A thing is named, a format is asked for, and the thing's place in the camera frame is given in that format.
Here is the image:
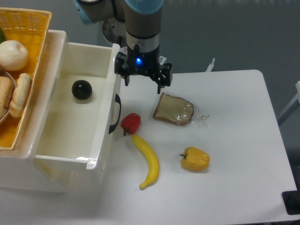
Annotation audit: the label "black object at table edge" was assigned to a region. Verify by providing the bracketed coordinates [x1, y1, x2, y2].
[282, 190, 300, 215]

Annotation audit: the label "beige bread roll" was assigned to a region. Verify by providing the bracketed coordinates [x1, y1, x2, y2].
[9, 73, 31, 118]

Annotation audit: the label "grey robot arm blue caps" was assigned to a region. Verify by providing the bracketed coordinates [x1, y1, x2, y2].
[74, 0, 172, 93]

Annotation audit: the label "bread slice in plastic wrap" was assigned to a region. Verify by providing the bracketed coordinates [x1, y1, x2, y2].
[152, 92, 210, 127]

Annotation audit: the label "yellow banana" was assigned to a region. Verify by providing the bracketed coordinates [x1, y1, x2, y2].
[131, 135, 160, 190]

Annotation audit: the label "red bell pepper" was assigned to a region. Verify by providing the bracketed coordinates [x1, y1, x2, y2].
[120, 113, 141, 136]

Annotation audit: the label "white drawer cabinet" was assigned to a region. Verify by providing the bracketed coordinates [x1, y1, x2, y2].
[0, 30, 105, 192]

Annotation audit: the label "white top drawer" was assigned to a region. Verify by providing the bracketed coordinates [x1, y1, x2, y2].
[35, 43, 120, 172]

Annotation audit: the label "black ball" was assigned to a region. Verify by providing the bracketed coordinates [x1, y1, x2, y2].
[71, 80, 92, 100]

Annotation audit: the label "green vegetable in basket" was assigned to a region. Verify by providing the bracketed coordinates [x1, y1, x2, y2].
[0, 29, 7, 43]

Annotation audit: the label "yellow bell pepper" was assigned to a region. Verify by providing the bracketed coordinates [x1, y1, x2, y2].
[180, 147, 210, 172]

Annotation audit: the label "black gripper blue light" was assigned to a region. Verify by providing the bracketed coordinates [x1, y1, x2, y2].
[114, 44, 173, 94]

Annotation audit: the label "dark blue drawer handle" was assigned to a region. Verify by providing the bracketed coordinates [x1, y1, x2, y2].
[108, 93, 122, 134]

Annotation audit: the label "beige pastry in bowl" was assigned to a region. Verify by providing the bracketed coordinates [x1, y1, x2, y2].
[0, 76, 14, 118]

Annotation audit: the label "white round bun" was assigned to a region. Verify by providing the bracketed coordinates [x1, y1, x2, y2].
[0, 40, 29, 71]

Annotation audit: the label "white frame at right edge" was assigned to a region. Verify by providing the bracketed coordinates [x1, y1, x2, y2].
[277, 81, 300, 126]

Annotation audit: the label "yellow woven basket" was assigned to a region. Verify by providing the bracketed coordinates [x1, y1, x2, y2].
[0, 7, 53, 150]

